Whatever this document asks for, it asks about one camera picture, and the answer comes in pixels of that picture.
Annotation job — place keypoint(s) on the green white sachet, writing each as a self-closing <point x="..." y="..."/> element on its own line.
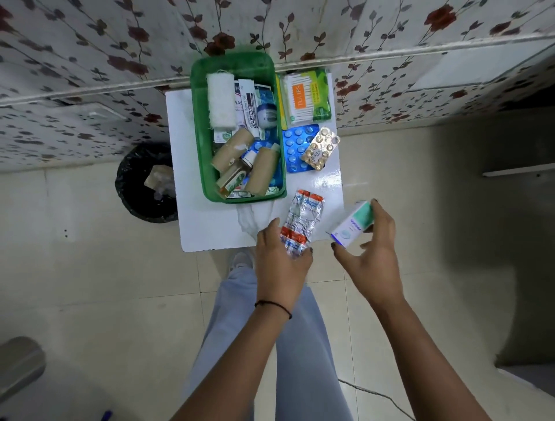
<point x="221" y="136"/>

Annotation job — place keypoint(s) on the light blue jeans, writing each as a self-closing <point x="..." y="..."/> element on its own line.
<point x="303" y="355"/>

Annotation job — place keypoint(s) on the green cotton swab pack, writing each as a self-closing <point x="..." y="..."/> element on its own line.
<point x="305" y="96"/>

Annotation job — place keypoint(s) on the person's right thumb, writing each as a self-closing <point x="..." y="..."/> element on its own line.
<point x="344" y="253"/>

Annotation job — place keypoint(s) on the white gauze roll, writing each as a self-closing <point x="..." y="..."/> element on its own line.
<point x="221" y="100"/>

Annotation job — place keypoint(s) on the green plastic basket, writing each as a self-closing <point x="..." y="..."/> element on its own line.
<point x="199" y="143"/>

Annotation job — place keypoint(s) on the white red ointment tube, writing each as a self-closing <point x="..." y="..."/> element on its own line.
<point x="249" y="106"/>

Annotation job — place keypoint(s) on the black wrist band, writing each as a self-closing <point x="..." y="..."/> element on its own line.
<point x="273" y="305"/>

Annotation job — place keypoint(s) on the white shelf board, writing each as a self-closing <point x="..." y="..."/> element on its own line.
<point x="518" y="170"/>

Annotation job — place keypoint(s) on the brown crepe bandage roll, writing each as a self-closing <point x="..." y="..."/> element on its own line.
<point x="262" y="171"/>
<point x="232" y="149"/>

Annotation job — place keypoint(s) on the brown bottle with white cap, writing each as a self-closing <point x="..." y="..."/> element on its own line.
<point x="232" y="178"/>

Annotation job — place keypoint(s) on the small white teal box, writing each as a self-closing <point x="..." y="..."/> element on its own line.
<point x="352" y="223"/>

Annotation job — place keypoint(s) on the white shoe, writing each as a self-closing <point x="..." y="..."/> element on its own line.
<point x="240" y="262"/>

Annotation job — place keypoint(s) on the gold blister pack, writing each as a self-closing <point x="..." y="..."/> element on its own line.
<point x="320" y="149"/>

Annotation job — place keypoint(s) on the small jar with blue lid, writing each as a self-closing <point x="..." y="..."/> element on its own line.
<point x="265" y="116"/>

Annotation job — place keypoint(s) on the teal white medicine box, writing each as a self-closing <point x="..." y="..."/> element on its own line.
<point x="263" y="94"/>

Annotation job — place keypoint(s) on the black trash bin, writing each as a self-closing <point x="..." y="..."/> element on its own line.
<point x="134" y="191"/>

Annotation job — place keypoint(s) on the yellow flat packet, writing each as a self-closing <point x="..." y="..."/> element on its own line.
<point x="280" y="102"/>

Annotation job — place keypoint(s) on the person's left thumb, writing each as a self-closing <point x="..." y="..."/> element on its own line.
<point x="307" y="256"/>

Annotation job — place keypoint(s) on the person's right hand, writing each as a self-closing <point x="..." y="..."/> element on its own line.
<point x="379" y="264"/>

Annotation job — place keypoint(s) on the person's right forearm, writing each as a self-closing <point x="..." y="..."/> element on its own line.
<point x="420" y="364"/>

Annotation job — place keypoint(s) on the person's left forearm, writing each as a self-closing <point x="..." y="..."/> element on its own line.
<point x="243" y="360"/>

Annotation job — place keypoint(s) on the grey rounded object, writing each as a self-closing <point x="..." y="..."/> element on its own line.
<point x="19" y="366"/>

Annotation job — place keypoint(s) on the crumpled brown paper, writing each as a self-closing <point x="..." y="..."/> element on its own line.
<point x="159" y="177"/>

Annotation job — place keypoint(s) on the red silver blister strip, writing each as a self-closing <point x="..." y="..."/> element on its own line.
<point x="301" y="217"/>

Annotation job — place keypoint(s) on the person's left hand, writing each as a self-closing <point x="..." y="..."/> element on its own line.
<point x="277" y="269"/>

